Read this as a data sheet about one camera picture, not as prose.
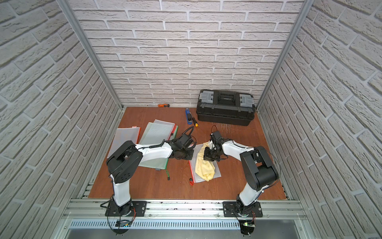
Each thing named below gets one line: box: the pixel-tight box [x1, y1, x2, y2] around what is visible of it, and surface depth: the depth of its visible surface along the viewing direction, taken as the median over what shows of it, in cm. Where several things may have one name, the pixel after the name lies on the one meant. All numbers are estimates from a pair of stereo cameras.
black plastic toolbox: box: [195, 89, 256, 126], surface depth 102 cm
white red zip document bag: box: [189, 143, 222, 184], surface depth 87 cm
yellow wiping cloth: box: [194, 140, 216, 182], surface depth 87 cm
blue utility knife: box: [186, 108, 193, 125], surface depth 113 cm
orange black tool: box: [157, 103, 170, 108], surface depth 124 cm
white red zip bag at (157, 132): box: [138, 119, 177, 145], surface depth 107 cm
